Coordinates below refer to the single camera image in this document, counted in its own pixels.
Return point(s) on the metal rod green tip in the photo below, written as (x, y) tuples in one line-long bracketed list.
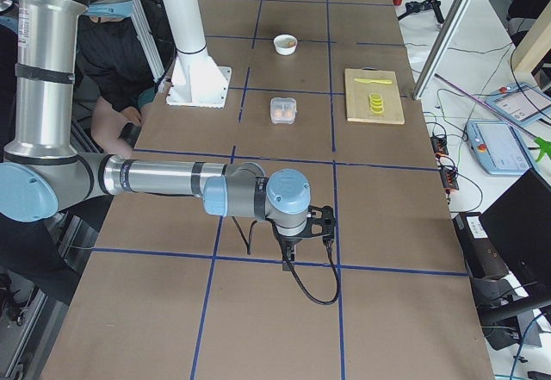
[(544, 146)]

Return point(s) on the white ceramic bowl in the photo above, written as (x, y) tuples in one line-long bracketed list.
[(281, 44)]

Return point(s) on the black orange connector block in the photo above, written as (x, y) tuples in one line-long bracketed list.
[(446, 166)]

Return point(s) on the blue teach pendant far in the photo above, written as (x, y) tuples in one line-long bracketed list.
[(521, 103)]

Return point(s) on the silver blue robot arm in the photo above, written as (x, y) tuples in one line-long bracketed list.
[(42, 173)]

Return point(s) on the wooden cutting board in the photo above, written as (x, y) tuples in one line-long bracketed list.
[(357, 99)]

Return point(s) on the yellow plastic knife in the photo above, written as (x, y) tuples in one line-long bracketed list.
[(373, 81)]

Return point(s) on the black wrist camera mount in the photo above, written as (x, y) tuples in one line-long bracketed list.
[(320, 223)]

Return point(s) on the clear plastic egg box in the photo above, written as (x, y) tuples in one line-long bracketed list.
[(282, 103)]

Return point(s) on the black tripod stand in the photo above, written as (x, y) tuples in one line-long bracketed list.
[(415, 7)]

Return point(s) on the white pedestal column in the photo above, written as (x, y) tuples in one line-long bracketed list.
[(196, 80)]

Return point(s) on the aluminium frame post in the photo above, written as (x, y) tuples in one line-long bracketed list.
[(451, 24)]

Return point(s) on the black computer box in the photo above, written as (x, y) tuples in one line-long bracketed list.
[(483, 260)]

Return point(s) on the blue teach pendant near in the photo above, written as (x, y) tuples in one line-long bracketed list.
[(498, 148)]

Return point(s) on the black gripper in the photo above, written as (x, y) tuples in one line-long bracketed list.
[(289, 241)]

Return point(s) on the person in black clothes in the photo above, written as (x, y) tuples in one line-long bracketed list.
[(115, 61)]

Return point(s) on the blue teach pendant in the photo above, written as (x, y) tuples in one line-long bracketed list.
[(498, 148), (521, 103)]

